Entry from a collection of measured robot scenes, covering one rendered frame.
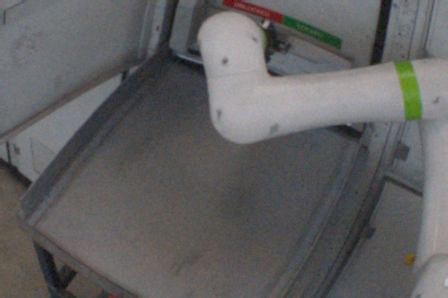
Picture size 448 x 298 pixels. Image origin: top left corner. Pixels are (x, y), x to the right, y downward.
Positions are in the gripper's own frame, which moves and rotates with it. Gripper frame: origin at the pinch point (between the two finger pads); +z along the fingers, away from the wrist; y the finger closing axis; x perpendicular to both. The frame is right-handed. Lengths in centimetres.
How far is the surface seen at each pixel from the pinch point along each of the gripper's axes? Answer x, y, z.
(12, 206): -95, 96, 39
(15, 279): -70, 113, 9
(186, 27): -20.3, 1.7, -3.4
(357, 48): 19.6, -9.5, 2.7
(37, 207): -28, 45, -42
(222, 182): 2.6, 29.1, -13.9
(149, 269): 1, 44, -40
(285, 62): 1.8, 2.9, 9.9
